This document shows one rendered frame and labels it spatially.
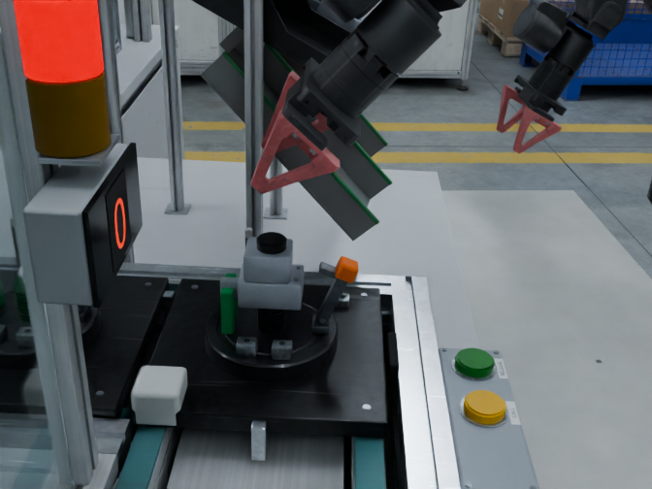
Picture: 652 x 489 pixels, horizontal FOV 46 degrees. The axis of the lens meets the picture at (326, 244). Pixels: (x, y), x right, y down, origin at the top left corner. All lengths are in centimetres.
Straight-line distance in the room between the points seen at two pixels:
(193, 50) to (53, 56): 438
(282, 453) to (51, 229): 37
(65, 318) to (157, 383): 17
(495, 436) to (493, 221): 68
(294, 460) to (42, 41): 46
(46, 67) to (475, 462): 48
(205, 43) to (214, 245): 368
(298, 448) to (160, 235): 59
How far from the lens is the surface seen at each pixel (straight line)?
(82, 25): 51
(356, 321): 87
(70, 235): 51
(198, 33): 486
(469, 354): 84
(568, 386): 102
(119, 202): 57
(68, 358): 63
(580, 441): 94
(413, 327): 90
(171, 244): 126
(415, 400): 79
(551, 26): 131
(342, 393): 77
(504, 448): 75
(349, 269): 77
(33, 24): 51
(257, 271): 76
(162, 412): 76
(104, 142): 54
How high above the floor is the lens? 146
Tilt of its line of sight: 28 degrees down
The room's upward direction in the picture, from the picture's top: 3 degrees clockwise
